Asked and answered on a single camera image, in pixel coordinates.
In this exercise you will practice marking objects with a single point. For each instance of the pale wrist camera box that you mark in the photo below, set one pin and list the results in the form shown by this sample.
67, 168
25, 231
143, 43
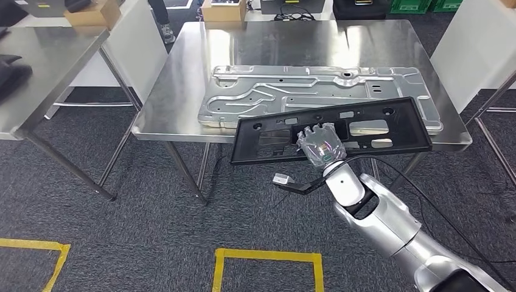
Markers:
281, 179

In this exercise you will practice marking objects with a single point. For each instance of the cardboard box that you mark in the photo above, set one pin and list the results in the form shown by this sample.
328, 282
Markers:
223, 14
96, 18

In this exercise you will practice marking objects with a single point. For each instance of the black plastic plate frame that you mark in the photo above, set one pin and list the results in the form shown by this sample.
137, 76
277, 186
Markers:
244, 149

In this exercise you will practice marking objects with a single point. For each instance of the black hard case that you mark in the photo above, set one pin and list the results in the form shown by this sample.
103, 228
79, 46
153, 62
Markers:
359, 10

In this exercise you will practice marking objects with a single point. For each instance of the green plastic crate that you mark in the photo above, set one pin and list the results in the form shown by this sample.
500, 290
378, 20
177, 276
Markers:
409, 6
445, 5

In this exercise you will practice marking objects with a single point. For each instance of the stainless steel workbench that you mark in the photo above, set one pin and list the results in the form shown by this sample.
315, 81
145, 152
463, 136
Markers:
282, 44

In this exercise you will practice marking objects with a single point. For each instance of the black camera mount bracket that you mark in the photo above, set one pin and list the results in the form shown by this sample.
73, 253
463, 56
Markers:
302, 188

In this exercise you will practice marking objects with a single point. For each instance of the stamped sheet metal panel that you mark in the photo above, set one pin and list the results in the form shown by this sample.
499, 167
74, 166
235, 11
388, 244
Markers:
262, 96

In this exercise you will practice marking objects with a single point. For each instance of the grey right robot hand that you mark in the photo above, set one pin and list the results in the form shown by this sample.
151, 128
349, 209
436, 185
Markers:
322, 145

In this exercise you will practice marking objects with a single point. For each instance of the black controller with antennas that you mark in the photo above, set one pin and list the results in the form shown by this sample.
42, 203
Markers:
76, 5

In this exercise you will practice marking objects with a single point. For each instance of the grey flat case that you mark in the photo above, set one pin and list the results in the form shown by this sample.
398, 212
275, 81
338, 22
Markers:
40, 8

